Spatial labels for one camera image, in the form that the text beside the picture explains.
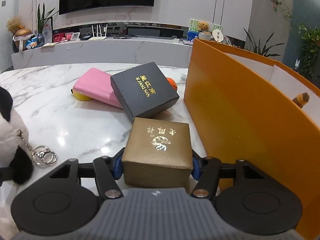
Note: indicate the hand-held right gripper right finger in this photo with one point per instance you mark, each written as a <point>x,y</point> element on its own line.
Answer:
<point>196,166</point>

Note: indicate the panda plush toy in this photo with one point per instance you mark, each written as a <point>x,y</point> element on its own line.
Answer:
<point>11,130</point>

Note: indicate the yellow tape measure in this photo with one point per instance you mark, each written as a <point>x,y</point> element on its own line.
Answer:
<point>81,95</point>

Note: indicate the pink box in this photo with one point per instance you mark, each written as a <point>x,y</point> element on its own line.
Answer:
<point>96,86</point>

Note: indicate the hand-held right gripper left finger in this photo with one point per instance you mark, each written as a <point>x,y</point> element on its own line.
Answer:
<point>117,166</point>

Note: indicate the white desk clock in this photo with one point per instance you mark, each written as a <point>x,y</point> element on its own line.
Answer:
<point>75,36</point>

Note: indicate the white router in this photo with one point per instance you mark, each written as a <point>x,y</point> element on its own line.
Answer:
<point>98,36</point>

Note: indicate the black gift box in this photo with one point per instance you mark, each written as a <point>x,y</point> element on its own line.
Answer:
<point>143,92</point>

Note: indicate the small brown teddy bear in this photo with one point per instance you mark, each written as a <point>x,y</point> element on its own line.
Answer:
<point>203,27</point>

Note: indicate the pink ornaments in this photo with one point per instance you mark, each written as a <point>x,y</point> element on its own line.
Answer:
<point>61,37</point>

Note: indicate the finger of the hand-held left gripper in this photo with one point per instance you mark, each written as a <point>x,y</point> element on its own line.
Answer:
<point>5,173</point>

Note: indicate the round paper fan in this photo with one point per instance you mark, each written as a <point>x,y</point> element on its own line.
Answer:
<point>217,34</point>

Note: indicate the dried flower bunch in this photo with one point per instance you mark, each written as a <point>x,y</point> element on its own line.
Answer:
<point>15,24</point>

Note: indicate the brown gift box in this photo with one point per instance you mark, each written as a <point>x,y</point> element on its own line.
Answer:
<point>157,152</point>

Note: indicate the blue snack bag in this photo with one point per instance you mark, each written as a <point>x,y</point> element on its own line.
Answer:
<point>32,43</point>

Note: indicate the orange crochet fruit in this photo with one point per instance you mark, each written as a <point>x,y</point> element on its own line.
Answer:
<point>172,84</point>

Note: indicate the silver key rings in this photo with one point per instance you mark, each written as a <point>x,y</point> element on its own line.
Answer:
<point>45,156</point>

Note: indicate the marble television console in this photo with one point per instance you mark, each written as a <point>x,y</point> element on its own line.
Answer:
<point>100,53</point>

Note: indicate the tall leafy floor plant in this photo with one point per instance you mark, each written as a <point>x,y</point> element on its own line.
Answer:
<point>262,46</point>

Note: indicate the potted plant with narrow leaves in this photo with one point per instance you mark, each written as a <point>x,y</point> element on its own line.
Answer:
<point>42,22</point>

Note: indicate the orange cardboard box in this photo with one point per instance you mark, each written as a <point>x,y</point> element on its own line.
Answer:
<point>237,130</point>

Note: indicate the golden mushroom ornament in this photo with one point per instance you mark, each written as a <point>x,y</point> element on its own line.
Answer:
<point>22,36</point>

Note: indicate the ivy plant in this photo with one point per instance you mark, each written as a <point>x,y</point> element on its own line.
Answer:
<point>310,47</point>

